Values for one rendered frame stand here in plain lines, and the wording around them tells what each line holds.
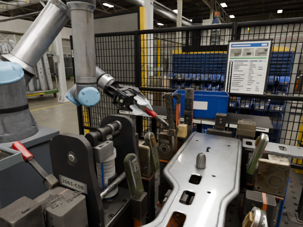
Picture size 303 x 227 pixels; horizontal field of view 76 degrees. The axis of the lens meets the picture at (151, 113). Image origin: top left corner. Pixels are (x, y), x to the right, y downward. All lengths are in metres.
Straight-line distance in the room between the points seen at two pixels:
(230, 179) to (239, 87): 0.73
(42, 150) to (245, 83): 1.07
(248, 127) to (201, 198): 0.53
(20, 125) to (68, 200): 0.36
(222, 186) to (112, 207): 0.30
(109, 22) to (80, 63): 2.33
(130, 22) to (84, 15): 2.08
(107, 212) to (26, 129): 0.37
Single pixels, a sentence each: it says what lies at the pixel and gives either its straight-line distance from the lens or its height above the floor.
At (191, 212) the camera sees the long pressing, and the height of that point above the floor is 1.00.
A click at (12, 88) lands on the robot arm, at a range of 0.71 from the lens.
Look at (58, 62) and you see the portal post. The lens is 7.27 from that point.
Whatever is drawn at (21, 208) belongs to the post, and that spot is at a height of 1.10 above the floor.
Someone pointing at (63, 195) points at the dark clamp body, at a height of 1.08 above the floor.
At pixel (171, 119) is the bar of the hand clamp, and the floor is 1.12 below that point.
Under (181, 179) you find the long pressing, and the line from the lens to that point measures 0.60.
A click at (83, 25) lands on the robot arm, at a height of 1.45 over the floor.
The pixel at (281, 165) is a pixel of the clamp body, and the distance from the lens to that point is 0.70.
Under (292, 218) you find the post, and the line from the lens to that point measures 1.09.
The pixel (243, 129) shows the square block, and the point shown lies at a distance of 0.99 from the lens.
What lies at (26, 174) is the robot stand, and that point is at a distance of 0.75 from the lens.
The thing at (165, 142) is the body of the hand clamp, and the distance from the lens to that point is 0.80.
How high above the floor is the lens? 1.33
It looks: 15 degrees down
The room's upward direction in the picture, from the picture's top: straight up
